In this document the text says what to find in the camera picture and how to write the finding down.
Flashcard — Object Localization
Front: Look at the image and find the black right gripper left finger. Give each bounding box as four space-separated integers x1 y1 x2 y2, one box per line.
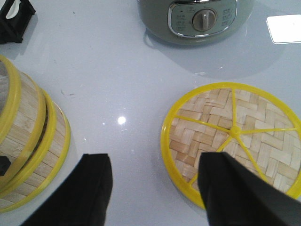
23 153 112 226

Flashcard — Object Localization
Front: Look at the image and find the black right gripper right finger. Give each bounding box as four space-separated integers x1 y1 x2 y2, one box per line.
198 152 301 226

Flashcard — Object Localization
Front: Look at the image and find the bamboo steamer lid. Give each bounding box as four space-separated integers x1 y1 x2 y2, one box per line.
160 82 301 208

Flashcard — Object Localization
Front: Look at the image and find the bamboo steamer tray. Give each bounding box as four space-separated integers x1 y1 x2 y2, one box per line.
0 56 46 188
0 91 71 213

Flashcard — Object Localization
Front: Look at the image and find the green electric cooking pot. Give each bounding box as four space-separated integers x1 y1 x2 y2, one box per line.
137 0 255 45

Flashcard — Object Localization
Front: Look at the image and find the black bowl rack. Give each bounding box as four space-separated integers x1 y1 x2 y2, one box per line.
0 0 36 44

